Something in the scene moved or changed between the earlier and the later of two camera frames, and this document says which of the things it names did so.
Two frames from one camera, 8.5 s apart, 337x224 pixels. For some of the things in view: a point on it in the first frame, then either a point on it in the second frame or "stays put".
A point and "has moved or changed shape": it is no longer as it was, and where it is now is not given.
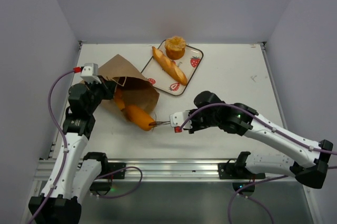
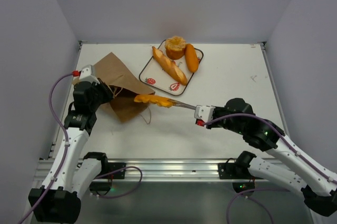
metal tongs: [159, 122] -> [176, 103]
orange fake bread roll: [139, 117] -> [192, 59]
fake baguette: [169, 67] stays put
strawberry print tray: [161, 80] stays put
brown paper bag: [136, 89] has moved or changed shape
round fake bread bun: [175, 47] stays put
